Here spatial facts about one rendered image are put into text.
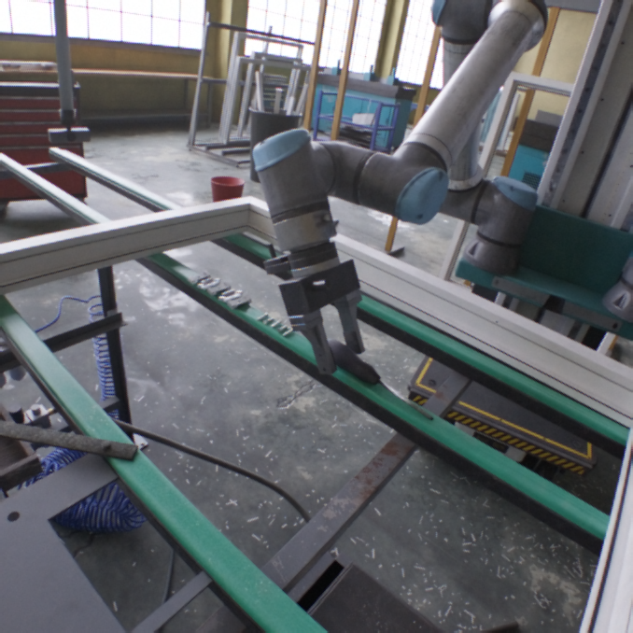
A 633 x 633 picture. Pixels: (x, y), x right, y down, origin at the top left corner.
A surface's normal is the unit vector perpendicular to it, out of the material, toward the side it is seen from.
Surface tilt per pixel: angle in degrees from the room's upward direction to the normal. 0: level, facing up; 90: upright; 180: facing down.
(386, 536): 0
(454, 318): 90
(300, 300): 90
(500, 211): 90
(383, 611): 0
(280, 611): 0
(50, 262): 90
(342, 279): 59
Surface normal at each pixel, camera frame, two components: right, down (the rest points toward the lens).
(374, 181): -0.55, 0.20
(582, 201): -0.48, 0.40
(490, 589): 0.15, -0.84
